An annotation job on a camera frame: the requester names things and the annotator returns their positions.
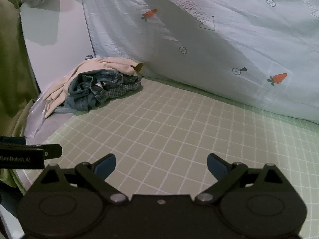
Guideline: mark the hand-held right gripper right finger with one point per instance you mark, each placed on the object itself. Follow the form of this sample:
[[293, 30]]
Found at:
[[217, 166]]

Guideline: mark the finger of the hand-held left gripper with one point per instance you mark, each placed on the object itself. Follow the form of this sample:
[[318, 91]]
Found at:
[[52, 151]]

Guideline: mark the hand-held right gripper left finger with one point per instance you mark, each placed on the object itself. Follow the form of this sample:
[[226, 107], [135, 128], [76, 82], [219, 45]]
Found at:
[[106, 166]]

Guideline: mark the beige garment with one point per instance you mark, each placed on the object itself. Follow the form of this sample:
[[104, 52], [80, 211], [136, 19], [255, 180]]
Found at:
[[82, 67]]

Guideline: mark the clear plastic bag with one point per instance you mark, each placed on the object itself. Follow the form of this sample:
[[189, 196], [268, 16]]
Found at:
[[37, 119]]

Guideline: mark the green grid bed sheet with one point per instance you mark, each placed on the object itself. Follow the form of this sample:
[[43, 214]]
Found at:
[[174, 129]]

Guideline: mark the blue denim jeans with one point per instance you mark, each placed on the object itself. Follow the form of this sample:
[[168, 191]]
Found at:
[[82, 92]]

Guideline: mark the plaid shirt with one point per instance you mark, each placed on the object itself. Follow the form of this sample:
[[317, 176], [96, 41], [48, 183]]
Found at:
[[119, 88]]

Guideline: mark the green curtain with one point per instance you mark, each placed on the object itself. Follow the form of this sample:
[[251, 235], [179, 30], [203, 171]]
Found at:
[[12, 67]]

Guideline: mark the carrot printed pale quilt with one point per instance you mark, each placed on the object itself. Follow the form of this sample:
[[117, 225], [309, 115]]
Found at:
[[224, 42]]

